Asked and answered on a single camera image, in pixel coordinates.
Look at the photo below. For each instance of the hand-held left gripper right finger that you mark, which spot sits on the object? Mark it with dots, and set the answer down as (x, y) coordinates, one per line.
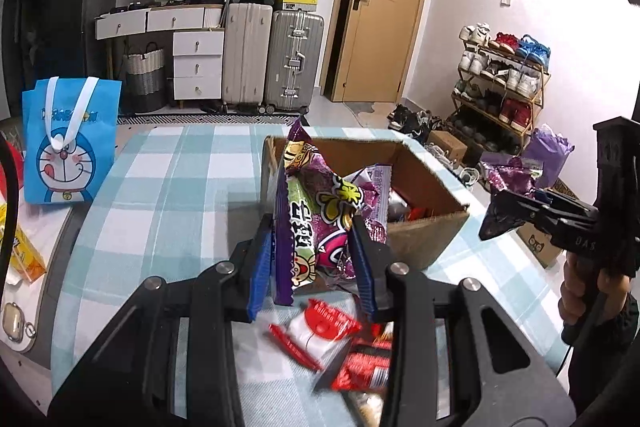
(365, 267)

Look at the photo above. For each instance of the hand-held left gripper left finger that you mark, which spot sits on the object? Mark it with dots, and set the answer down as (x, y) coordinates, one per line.
(262, 272)

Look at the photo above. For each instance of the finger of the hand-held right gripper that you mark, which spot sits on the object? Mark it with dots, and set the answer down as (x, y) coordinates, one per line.
(560, 202)
(535, 213)

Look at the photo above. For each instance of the dark blue purple snack packet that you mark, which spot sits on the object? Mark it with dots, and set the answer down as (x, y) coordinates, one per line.
(500, 219)

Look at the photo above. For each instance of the purple green cartoon snack packet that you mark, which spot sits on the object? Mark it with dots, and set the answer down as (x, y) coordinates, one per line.
(310, 227)

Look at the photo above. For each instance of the red white snack packet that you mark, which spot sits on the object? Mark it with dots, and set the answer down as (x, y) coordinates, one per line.
(315, 332)

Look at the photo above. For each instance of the purple white snack packet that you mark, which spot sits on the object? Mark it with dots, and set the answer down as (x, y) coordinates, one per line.
(377, 187)

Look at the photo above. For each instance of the red triangular snack packet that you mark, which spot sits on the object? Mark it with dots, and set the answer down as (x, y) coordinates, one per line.
(425, 211)

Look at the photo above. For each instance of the red black noodle packet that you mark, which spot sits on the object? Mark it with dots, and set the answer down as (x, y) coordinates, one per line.
(365, 364)

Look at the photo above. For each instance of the beige biscuit packet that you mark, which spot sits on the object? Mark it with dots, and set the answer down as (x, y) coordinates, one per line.
(370, 409)

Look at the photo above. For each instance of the person's right forearm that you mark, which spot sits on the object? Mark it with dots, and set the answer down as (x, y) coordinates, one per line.
(605, 357)

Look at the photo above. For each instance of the person's right hand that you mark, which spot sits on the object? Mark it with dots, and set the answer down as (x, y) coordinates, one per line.
(572, 297)

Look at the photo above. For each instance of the cat print cardboard box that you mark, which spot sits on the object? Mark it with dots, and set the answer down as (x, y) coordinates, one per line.
(540, 247)

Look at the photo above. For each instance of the purple gift bag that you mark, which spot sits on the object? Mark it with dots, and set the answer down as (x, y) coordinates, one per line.
(550, 154)

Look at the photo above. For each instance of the small brown cardboard box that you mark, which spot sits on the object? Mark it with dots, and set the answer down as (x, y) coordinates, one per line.
(447, 147)

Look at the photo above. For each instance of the metal shoe rack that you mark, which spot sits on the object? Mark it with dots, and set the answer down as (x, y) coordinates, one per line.
(542, 87)

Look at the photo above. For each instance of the group of shelved sneakers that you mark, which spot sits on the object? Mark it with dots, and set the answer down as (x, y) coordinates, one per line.
(500, 77)

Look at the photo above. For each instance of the pile of dark shoes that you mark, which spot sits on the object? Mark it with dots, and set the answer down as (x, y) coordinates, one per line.
(415, 122)

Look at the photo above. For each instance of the silver suitcase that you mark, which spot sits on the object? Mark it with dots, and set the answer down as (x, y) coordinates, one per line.
(292, 62)

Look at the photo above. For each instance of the white drawer cabinet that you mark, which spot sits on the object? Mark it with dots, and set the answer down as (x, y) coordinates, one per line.
(197, 67)

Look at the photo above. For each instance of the beige suitcase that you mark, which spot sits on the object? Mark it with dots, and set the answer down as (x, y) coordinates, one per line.
(247, 57)

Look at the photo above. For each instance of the blue cartoon tote bag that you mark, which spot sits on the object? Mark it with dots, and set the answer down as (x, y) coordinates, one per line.
(70, 142)

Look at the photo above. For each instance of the woven laundry basket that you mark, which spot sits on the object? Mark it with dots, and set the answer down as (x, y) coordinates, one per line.
(144, 72)

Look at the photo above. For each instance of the wooden door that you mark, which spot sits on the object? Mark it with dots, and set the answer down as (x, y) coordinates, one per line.
(390, 7)

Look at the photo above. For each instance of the white earbuds case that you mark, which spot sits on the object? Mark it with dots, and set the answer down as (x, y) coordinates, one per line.
(15, 324)

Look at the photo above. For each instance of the white desk with drawers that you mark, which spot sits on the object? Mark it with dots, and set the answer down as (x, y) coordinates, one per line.
(165, 19)

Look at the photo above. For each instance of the yellow black shoe box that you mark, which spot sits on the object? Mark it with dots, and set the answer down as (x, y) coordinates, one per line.
(297, 2)

